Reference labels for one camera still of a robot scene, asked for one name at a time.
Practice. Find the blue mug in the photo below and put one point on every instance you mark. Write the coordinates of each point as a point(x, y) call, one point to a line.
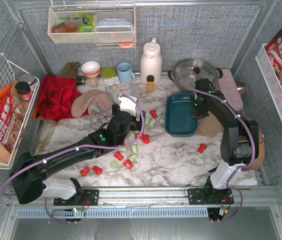
point(125, 73)

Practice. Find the red coffee capsule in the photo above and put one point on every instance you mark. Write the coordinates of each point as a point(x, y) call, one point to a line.
point(202, 148)
point(97, 170)
point(84, 172)
point(128, 164)
point(141, 136)
point(119, 156)
point(146, 139)
point(153, 113)

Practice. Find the pink egg tray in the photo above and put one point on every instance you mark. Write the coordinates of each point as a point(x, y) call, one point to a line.
point(227, 86)

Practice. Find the orange spice bottle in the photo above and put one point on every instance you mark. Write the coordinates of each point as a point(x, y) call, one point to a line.
point(150, 83)

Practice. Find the striped pink oven mitt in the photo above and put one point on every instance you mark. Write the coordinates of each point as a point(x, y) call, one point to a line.
point(80, 104)

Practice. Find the stainless steel pot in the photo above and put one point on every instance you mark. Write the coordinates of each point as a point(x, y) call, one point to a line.
point(186, 72)

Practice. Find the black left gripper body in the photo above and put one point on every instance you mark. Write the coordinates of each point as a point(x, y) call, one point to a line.
point(133, 125)

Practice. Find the round wooden board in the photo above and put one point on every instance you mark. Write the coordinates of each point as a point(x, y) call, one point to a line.
point(261, 156)

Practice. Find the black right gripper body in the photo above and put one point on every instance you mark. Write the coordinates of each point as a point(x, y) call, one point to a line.
point(198, 110)

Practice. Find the red cloth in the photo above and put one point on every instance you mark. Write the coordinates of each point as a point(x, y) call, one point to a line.
point(57, 94)

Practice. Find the silver lidded jar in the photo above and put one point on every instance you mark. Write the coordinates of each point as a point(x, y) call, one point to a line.
point(30, 79)

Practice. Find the green coffee capsule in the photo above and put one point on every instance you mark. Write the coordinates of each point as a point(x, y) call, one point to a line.
point(147, 120)
point(123, 149)
point(152, 122)
point(114, 164)
point(133, 157)
point(131, 136)
point(162, 121)
point(134, 148)

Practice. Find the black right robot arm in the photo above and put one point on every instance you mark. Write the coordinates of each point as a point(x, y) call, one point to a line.
point(240, 141)

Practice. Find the white striped bowl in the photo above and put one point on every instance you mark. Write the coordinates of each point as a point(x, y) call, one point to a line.
point(91, 69)

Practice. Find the white right wall basket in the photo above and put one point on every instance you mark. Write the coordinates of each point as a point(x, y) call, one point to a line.
point(270, 78)

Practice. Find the green lidded cup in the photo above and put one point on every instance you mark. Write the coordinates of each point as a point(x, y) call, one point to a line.
point(109, 77)

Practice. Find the teal plastic storage basket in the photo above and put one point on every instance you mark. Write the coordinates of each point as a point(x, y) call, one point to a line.
point(178, 115)

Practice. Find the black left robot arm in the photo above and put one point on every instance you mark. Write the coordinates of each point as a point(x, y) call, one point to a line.
point(33, 172)

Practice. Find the beige wall rack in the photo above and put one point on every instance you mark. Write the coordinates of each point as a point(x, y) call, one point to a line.
point(62, 29)

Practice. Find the clear plastic food container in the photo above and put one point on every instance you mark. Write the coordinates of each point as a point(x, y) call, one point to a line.
point(114, 26)

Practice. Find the white thermos jug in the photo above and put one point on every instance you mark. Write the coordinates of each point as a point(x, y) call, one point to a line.
point(151, 62)

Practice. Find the brown cardboard divider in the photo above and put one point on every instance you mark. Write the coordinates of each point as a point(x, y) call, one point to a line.
point(209, 127)

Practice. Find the metal bowl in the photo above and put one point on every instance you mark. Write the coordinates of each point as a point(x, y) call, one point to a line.
point(242, 89)

